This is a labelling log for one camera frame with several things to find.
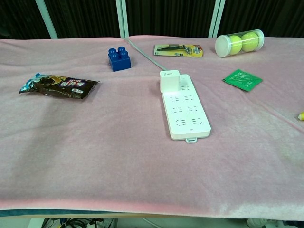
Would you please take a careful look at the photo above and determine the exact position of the clear tennis ball tube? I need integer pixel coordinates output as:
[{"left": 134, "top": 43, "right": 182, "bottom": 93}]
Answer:
[{"left": 215, "top": 28, "right": 265, "bottom": 58}]

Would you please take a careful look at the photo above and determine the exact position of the white power strip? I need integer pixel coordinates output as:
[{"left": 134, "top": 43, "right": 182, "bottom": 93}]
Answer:
[{"left": 159, "top": 74, "right": 212, "bottom": 144}]

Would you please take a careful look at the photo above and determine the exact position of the razor in yellow blister pack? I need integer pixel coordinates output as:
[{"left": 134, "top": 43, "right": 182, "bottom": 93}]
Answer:
[{"left": 153, "top": 43, "right": 205, "bottom": 58}]

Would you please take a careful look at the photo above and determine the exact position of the yellow tennis ball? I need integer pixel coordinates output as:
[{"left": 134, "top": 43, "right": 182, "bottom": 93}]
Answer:
[
  {"left": 241, "top": 32, "right": 259, "bottom": 52},
  {"left": 229, "top": 35, "right": 243, "bottom": 55}
]

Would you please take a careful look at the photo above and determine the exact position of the blue toy brick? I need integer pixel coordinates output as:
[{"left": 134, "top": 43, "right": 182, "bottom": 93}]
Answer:
[{"left": 107, "top": 46, "right": 132, "bottom": 72}]

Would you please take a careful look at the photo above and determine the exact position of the green tea sachet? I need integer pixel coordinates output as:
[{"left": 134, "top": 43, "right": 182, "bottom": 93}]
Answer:
[{"left": 222, "top": 68, "right": 263, "bottom": 93}]

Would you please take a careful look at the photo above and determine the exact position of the black floor cable bundle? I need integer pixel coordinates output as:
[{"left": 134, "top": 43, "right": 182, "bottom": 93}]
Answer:
[{"left": 42, "top": 218, "right": 117, "bottom": 228}]

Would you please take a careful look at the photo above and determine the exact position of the brown chocolate snack packet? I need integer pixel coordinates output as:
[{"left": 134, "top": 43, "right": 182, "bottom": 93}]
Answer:
[{"left": 18, "top": 72, "right": 100, "bottom": 100}]

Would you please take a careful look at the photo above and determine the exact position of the grey power strip cable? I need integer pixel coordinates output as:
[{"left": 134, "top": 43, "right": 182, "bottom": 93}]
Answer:
[{"left": 123, "top": 38, "right": 168, "bottom": 72}]

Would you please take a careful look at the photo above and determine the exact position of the white frame post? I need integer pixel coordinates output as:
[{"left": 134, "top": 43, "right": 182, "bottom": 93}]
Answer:
[
  {"left": 35, "top": 0, "right": 58, "bottom": 39},
  {"left": 115, "top": 0, "right": 130, "bottom": 38},
  {"left": 208, "top": 0, "right": 226, "bottom": 38}
]

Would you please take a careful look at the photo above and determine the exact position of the white charger block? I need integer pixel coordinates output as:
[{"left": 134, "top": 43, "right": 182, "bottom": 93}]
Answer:
[{"left": 159, "top": 69, "right": 181, "bottom": 93}]

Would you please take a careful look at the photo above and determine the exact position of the pink table cloth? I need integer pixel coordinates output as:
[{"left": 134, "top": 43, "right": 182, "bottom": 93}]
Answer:
[{"left": 0, "top": 35, "right": 304, "bottom": 219}]

